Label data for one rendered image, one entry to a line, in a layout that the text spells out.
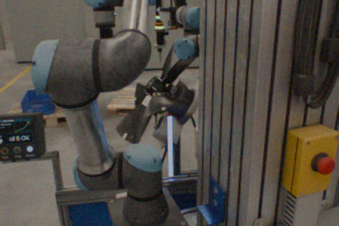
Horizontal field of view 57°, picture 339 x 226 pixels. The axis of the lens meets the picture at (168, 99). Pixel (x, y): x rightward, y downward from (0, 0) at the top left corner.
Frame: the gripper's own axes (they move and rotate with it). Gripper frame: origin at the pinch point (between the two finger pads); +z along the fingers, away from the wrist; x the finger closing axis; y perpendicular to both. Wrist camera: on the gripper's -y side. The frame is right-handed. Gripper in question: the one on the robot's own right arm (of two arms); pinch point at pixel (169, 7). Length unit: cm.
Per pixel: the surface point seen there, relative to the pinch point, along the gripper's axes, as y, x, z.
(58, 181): 75, -59, -11
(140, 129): 67, -13, 16
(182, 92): 49, 14, 19
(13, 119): 42, -72, -11
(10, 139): 50, -74, -13
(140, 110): 59, -11, 24
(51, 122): 159, -80, 281
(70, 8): 28, -28, 732
